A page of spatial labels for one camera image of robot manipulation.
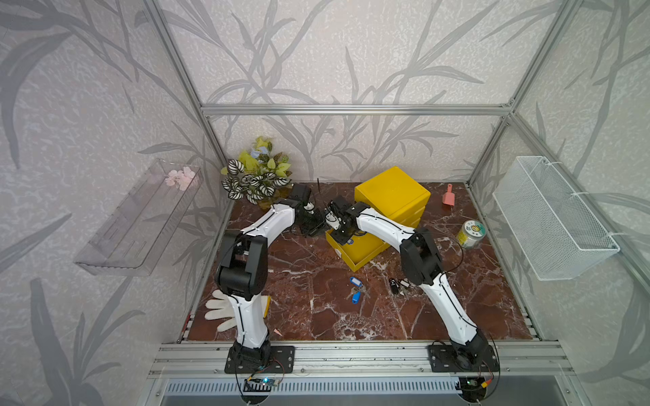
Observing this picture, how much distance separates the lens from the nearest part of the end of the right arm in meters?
0.77

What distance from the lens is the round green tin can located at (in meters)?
0.95

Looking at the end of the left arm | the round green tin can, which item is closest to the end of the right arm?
the end of the left arm
